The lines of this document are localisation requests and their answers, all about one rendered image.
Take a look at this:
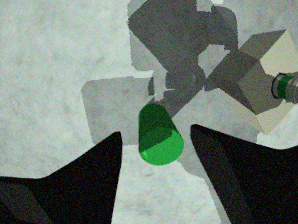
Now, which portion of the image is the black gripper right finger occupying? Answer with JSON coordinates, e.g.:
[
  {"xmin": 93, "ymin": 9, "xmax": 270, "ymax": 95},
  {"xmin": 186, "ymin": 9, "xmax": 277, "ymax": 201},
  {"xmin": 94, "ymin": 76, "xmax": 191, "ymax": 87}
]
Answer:
[{"xmin": 189, "ymin": 124, "xmax": 298, "ymax": 224}]

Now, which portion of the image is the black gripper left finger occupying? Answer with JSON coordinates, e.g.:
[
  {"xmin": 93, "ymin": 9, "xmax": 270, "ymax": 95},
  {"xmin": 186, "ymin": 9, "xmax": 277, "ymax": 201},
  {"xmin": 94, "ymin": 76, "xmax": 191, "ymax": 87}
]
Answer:
[{"xmin": 0, "ymin": 131, "xmax": 122, "ymax": 224}]

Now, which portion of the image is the green marker cap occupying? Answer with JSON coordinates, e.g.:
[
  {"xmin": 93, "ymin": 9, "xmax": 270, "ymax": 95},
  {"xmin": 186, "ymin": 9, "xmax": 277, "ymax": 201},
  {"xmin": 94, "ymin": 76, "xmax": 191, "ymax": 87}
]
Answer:
[{"xmin": 138, "ymin": 104, "xmax": 185, "ymax": 165}]

